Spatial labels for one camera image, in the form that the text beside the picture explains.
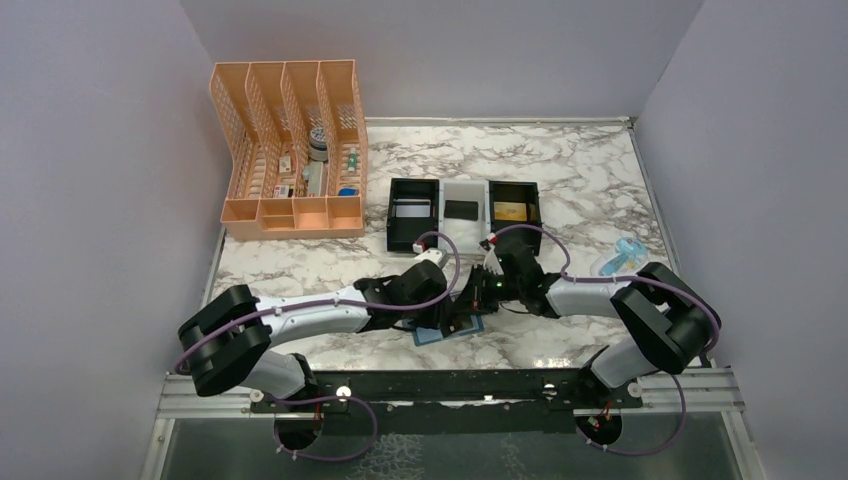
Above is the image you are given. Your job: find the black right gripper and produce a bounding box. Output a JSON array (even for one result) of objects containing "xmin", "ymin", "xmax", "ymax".
[{"xmin": 448, "ymin": 263, "xmax": 523, "ymax": 315}]

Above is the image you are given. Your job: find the blue card holder wallet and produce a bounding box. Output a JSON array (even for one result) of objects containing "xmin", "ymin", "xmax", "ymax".
[{"xmin": 412, "ymin": 315, "xmax": 484, "ymax": 347}]

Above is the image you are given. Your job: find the silver crest card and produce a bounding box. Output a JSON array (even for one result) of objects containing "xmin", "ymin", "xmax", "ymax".
[{"xmin": 392, "ymin": 199, "xmax": 432, "ymax": 218}]

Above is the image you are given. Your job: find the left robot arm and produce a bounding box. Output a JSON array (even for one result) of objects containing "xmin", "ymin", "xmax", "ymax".
[{"xmin": 173, "ymin": 259, "xmax": 458, "ymax": 411}]

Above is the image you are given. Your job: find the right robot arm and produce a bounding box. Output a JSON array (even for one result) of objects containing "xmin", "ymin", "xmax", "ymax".
[{"xmin": 453, "ymin": 238, "xmax": 721, "ymax": 407}]

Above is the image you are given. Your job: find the black left card tray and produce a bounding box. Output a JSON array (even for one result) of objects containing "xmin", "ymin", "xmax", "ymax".
[{"xmin": 386, "ymin": 178, "xmax": 440, "ymax": 253}]

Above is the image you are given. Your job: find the black card tray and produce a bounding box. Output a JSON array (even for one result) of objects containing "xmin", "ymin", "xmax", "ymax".
[
  {"xmin": 489, "ymin": 180, "xmax": 543, "ymax": 233},
  {"xmin": 386, "ymin": 178, "xmax": 440, "ymax": 253}
]

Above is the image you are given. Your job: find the black card in middle tray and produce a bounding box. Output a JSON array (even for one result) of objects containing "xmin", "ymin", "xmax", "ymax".
[{"xmin": 443, "ymin": 200, "xmax": 479, "ymax": 222}]

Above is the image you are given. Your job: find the white middle card tray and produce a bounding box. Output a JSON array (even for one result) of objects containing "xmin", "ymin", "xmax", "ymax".
[{"xmin": 439, "ymin": 179, "xmax": 491, "ymax": 256}]

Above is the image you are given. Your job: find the gold card in right tray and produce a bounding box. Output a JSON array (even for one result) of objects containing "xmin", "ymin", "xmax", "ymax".
[{"xmin": 493, "ymin": 202, "xmax": 529, "ymax": 222}]

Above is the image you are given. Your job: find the black right card tray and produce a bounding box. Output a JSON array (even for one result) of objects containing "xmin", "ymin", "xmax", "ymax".
[{"xmin": 489, "ymin": 180, "xmax": 543, "ymax": 233}]

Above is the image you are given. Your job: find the green white small bottle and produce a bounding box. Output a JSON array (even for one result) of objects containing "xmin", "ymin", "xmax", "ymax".
[{"xmin": 347, "ymin": 149, "xmax": 358, "ymax": 173}]

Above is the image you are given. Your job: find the light blue tape dispenser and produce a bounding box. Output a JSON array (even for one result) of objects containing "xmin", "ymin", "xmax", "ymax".
[{"xmin": 590, "ymin": 237, "xmax": 649, "ymax": 277}]

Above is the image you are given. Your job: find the round tin in organizer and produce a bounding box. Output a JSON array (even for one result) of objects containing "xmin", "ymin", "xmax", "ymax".
[{"xmin": 308, "ymin": 126, "xmax": 329, "ymax": 162}]

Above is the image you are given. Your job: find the white red labelled box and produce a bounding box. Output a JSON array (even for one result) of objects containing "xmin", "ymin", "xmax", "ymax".
[{"xmin": 272, "ymin": 184, "xmax": 292, "ymax": 198}]

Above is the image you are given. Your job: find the orange plastic desk organizer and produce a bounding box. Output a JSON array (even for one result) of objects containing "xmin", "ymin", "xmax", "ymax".
[{"xmin": 209, "ymin": 59, "xmax": 369, "ymax": 241}]

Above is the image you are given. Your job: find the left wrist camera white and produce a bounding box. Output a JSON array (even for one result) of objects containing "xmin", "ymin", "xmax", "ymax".
[{"xmin": 412, "ymin": 242, "xmax": 449, "ymax": 269}]

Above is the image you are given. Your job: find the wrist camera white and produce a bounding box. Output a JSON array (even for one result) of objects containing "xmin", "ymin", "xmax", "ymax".
[
  {"xmin": 479, "ymin": 238, "xmax": 503, "ymax": 275},
  {"xmin": 412, "ymin": 242, "xmax": 449, "ymax": 269}
]

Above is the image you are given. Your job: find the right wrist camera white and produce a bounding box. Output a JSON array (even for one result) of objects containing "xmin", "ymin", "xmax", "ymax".
[{"xmin": 479, "ymin": 238, "xmax": 503, "ymax": 275}]

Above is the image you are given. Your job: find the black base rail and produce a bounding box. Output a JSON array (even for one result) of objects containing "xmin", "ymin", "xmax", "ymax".
[{"xmin": 242, "ymin": 368, "xmax": 643, "ymax": 421}]

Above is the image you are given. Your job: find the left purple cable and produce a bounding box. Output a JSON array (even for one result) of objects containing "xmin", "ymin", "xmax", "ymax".
[{"xmin": 173, "ymin": 230, "xmax": 462, "ymax": 464}]

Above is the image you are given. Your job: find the aluminium frame rail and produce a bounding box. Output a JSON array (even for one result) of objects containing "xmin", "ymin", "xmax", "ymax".
[{"xmin": 156, "ymin": 368, "xmax": 746, "ymax": 419}]

